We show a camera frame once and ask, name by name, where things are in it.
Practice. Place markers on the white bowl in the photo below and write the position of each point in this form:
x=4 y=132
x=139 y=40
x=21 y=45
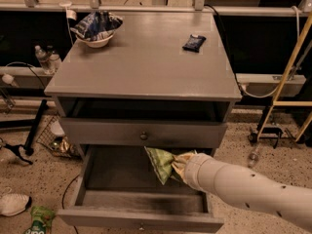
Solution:
x=96 y=44

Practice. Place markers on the green jalapeno chip bag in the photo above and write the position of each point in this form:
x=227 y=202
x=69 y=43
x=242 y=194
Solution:
x=161 y=161

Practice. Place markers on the closed upper grey drawer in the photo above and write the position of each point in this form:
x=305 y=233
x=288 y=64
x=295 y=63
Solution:
x=144 y=133

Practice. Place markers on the grey wooden drawer cabinet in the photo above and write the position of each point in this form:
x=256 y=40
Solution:
x=144 y=74

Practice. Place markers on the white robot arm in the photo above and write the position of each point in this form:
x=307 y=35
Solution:
x=243 y=188

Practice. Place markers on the open lower grey drawer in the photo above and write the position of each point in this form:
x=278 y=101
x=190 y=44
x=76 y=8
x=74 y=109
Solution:
x=118 y=187

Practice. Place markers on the wire mesh basket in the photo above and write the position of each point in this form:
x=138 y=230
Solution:
x=55 y=141

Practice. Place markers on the small dark blue packet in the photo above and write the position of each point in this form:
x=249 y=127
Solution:
x=194 y=43

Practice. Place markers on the blue chip bag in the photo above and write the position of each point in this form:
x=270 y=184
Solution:
x=97 y=25

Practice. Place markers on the green snack bag on floor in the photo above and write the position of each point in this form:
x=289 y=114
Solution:
x=41 y=220

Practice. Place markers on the clear plastic water bottle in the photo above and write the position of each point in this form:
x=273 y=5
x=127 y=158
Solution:
x=44 y=60

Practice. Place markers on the plastic bottle on floor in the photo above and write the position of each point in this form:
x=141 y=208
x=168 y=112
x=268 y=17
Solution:
x=254 y=156

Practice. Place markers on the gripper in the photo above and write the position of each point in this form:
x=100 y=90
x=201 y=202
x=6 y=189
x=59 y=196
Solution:
x=192 y=171

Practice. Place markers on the white sneaker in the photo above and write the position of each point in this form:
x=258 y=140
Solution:
x=14 y=204

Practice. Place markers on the white lamp on rail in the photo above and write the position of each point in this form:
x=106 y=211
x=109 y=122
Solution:
x=70 y=14

